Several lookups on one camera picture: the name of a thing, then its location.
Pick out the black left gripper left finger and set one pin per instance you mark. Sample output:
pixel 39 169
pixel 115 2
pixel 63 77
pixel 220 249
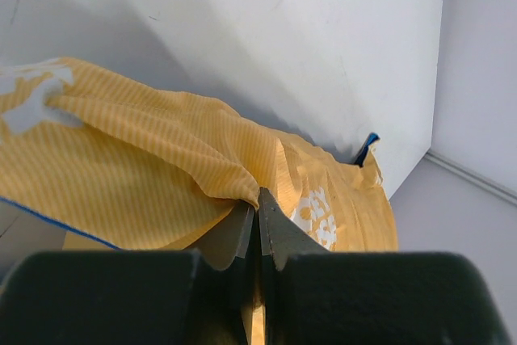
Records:
pixel 201 295

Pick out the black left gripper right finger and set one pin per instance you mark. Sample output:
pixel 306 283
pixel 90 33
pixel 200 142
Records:
pixel 315 296

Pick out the blue and yellow pillowcase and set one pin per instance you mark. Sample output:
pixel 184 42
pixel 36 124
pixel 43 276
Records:
pixel 118 164

